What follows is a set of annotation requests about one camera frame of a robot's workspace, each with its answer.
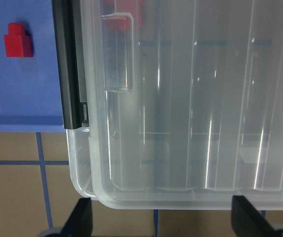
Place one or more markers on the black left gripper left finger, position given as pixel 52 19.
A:
pixel 80 222

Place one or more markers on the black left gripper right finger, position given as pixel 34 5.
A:
pixel 246 221

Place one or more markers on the clear plastic box lid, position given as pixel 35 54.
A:
pixel 187 111

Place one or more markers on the red block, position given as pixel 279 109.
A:
pixel 133 7
pixel 17 43

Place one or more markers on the clear plastic storage box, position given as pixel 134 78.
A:
pixel 79 161

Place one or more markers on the red block in box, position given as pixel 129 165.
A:
pixel 133 7

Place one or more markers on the blue plastic tray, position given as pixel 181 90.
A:
pixel 30 99

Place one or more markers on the black box latch handle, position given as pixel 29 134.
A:
pixel 70 59

